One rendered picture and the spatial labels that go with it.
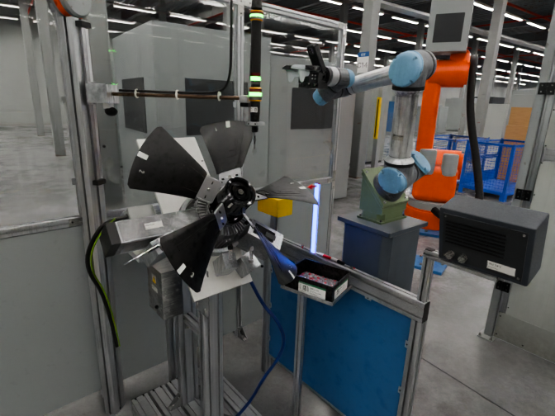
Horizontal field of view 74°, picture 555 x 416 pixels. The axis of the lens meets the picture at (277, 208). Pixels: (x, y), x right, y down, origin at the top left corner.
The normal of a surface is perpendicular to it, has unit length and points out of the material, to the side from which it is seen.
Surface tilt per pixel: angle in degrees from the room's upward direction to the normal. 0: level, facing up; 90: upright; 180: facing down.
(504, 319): 90
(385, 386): 90
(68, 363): 90
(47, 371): 90
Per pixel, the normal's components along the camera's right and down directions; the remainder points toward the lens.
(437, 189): -0.44, 0.23
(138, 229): 0.52, -0.44
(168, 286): 0.65, 0.23
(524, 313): -0.75, 0.16
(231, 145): -0.14, -0.44
